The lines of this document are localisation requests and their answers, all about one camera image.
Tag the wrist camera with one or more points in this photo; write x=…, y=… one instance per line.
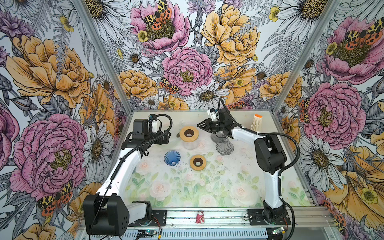
x=213, y=114
x=140, y=129

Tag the grey ribbed glass pitcher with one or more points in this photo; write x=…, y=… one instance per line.
x=218, y=137

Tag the orange coffee filter pack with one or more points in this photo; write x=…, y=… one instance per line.
x=257, y=123

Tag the aluminium front rail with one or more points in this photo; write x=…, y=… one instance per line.
x=304, y=223

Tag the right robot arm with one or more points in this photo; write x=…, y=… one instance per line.
x=270, y=156

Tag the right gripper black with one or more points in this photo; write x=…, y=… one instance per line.
x=206, y=126

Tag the pink small figurine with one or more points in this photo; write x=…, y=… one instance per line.
x=200, y=218

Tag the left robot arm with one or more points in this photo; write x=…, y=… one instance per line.
x=108, y=212

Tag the blue glass dripper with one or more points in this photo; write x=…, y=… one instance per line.
x=172, y=158

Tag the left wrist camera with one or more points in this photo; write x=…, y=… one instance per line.
x=140, y=129

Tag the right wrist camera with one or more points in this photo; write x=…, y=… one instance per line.
x=213, y=114

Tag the aluminium corner post left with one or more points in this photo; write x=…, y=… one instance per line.
x=87, y=21

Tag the grey ribbed glass dripper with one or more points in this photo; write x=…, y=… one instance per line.
x=224, y=148

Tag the aluminium corner post right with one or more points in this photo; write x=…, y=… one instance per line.
x=323, y=22

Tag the aluminium corner post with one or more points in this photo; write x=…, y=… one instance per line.
x=87, y=21
x=323, y=22

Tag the wooden dripper ring stand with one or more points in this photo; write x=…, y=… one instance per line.
x=189, y=134

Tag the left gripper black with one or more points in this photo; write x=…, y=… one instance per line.
x=166, y=138

